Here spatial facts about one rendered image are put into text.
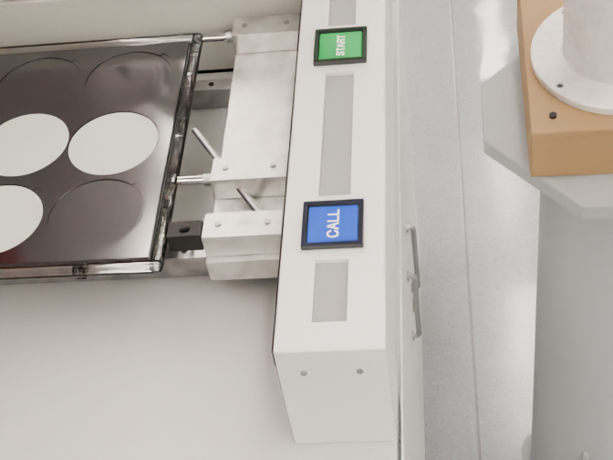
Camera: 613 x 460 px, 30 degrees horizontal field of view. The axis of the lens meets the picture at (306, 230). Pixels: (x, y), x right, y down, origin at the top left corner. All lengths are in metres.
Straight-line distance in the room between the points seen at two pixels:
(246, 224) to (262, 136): 0.16
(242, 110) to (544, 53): 0.34
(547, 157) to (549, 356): 0.45
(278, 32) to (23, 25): 0.32
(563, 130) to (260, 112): 0.33
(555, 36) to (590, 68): 0.08
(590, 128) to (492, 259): 1.08
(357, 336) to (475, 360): 1.18
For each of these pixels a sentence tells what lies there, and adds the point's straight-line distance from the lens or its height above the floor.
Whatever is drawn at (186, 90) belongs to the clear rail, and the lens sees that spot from 1.31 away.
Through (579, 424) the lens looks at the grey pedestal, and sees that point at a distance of 1.72.
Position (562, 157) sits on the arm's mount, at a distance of 1.25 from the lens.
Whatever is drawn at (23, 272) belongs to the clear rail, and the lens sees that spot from 1.16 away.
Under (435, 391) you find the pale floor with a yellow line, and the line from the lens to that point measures 2.09.
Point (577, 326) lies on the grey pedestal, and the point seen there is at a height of 0.51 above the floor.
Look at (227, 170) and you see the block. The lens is 1.19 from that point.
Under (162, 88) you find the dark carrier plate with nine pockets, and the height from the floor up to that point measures 0.90.
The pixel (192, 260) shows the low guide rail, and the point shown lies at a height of 0.85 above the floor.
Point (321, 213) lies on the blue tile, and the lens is 1.05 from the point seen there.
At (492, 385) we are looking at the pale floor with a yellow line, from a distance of 2.10.
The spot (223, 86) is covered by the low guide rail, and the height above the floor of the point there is 0.85.
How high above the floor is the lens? 1.71
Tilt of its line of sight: 46 degrees down
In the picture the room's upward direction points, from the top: 10 degrees counter-clockwise
